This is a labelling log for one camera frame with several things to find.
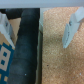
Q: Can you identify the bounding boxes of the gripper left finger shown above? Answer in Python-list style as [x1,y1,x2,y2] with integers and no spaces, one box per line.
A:
[0,11,17,48]

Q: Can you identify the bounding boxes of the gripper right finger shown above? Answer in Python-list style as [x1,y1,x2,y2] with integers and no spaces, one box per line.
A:
[63,7,84,50]

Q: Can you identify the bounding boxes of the black drawer handle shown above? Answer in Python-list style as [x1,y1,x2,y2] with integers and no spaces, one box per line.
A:
[4,8,42,84]

